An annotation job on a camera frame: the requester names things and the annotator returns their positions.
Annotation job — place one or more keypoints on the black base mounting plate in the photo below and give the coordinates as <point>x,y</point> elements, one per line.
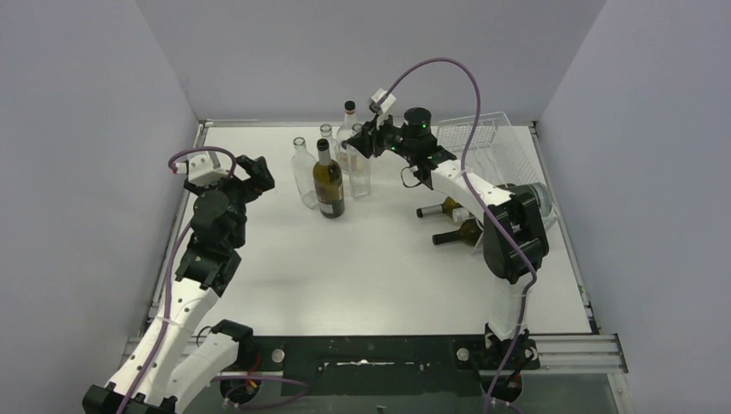
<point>463,365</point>

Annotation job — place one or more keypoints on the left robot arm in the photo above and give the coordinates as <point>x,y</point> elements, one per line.
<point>156,377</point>

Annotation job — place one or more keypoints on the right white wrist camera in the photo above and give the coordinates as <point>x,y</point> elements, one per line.
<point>380,105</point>

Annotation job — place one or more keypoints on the green wine bottle lowest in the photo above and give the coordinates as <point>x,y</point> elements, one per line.
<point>468,233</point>

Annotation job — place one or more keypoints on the clear round bottle black cap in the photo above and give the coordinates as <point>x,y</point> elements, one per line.
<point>344,132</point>

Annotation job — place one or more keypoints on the clear tall glass bottle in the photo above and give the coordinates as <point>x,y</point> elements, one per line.
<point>326,132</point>

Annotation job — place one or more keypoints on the white wire wine rack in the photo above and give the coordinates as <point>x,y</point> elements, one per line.
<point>496,153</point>

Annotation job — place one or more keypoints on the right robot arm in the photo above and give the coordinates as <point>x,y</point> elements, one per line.
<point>514,235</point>

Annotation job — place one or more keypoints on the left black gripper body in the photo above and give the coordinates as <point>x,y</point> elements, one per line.
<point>240,184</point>

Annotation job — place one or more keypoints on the clear square glass bottle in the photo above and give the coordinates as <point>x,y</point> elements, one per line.
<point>302,163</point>

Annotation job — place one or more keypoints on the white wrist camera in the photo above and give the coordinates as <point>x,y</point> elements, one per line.
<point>380,105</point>
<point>201,169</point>

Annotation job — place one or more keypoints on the olive wine bottle black cap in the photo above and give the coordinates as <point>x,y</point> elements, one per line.
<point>446,208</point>

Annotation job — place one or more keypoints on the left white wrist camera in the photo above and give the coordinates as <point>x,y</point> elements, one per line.
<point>201,169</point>

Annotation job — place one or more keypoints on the clear slim glass bottle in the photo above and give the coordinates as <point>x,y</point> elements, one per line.
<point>360,173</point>

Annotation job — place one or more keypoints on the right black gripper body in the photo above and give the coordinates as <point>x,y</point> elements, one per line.
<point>369,137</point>

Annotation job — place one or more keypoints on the dark green wine bottle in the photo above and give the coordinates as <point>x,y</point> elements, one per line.
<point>328,182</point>

